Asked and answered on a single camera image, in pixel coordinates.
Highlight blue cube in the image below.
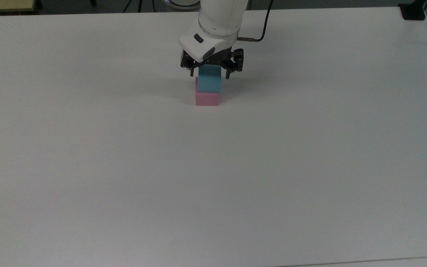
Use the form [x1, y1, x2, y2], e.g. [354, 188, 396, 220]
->
[198, 65, 223, 94]

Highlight pink cube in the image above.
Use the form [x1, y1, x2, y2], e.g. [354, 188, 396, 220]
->
[195, 76, 221, 107]

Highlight black tripod legs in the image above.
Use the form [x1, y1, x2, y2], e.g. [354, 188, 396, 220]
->
[122, 0, 157, 14]

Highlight yellow wooden table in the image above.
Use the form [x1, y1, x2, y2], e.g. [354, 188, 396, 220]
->
[0, 0, 36, 15]

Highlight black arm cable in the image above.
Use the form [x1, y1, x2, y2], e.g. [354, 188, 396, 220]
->
[237, 0, 275, 43]

